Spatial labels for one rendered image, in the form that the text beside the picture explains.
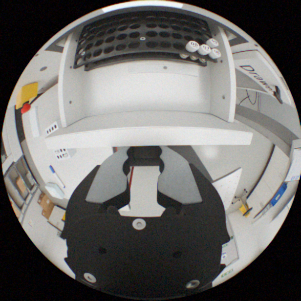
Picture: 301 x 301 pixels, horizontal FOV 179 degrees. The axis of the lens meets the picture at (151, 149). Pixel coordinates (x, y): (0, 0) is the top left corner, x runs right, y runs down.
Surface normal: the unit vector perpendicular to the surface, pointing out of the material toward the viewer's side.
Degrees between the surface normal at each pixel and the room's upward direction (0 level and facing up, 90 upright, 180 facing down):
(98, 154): 0
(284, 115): 90
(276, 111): 90
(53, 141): 0
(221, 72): 90
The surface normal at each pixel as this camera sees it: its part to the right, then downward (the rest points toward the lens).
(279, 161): -1.00, 0.04
